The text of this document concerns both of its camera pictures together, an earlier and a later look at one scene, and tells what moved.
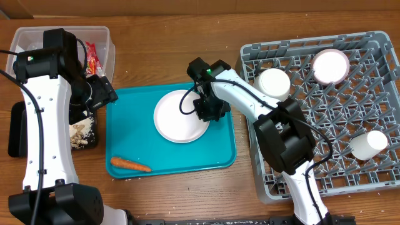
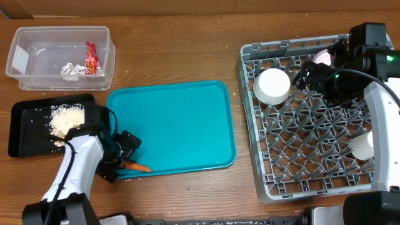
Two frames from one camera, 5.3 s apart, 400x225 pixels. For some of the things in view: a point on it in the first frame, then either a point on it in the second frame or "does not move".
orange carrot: x=127 y=164 does not move
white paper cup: x=367 y=145 does not move
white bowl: x=273 y=82 does not move
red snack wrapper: x=94 y=62 does not move
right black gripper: x=207 y=114 to x=320 y=75
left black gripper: x=104 y=94 to x=127 y=142
